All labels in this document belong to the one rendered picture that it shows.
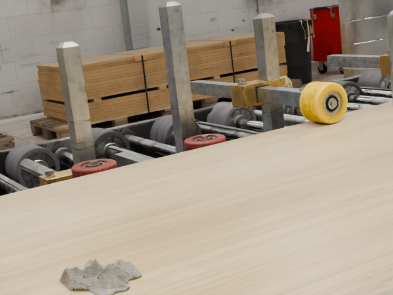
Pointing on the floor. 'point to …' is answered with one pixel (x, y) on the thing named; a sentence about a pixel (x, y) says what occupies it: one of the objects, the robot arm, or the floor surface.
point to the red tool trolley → (326, 34)
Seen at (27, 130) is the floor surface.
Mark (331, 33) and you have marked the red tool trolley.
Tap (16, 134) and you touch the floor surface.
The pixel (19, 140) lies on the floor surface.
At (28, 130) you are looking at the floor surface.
